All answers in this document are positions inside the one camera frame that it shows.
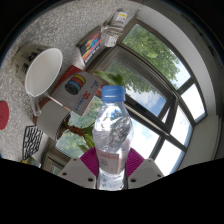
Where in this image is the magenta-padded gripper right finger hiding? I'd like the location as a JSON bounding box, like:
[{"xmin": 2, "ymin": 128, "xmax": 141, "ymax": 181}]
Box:
[{"xmin": 125, "ymin": 147, "xmax": 166, "ymax": 190}]

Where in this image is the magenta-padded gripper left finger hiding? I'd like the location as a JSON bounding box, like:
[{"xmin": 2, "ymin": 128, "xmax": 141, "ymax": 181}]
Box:
[{"xmin": 57, "ymin": 148, "xmax": 100, "ymax": 190}]

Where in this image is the potted red-flowered plant white pot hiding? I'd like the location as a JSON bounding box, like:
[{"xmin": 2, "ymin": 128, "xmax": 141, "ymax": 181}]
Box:
[{"xmin": 33, "ymin": 69, "xmax": 126, "ymax": 154}]

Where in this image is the red and white printed box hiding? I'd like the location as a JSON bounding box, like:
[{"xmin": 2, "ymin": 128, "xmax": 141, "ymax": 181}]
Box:
[{"xmin": 49, "ymin": 64, "xmax": 104, "ymax": 117}]

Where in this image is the colourful flat book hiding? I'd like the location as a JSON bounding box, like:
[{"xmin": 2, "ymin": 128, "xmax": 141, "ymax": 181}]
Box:
[{"xmin": 75, "ymin": 28, "xmax": 103, "ymax": 66}]

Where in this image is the dark-framed bay window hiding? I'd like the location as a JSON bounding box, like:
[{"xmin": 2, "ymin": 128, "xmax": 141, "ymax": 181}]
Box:
[{"xmin": 43, "ymin": 18, "xmax": 209, "ymax": 178}]

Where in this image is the black patterned openwork trivet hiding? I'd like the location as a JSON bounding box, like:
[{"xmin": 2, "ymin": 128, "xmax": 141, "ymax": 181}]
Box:
[{"xmin": 22, "ymin": 124, "xmax": 44, "ymax": 162}]

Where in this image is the flat round red coaster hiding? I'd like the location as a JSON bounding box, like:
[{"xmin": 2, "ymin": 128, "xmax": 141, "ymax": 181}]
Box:
[{"xmin": 0, "ymin": 100, "xmax": 10, "ymax": 131}]

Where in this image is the white rolled package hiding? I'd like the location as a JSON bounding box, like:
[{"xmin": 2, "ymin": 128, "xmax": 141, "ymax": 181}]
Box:
[{"xmin": 100, "ymin": 9, "xmax": 129, "ymax": 48}]

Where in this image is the clear blue-capped water bottle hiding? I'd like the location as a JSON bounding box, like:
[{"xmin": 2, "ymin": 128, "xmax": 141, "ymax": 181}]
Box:
[{"xmin": 92, "ymin": 85, "xmax": 135, "ymax": 191}]

